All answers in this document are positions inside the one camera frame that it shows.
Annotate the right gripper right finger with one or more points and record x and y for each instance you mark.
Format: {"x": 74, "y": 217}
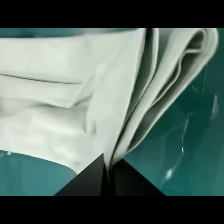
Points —
{"x": 133, "y": 183}

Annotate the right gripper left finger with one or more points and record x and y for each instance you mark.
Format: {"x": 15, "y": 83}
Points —
{"x": 93, "y": 181}

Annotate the white garment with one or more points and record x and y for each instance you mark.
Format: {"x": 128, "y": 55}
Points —
{"x": 66, "y": 100}

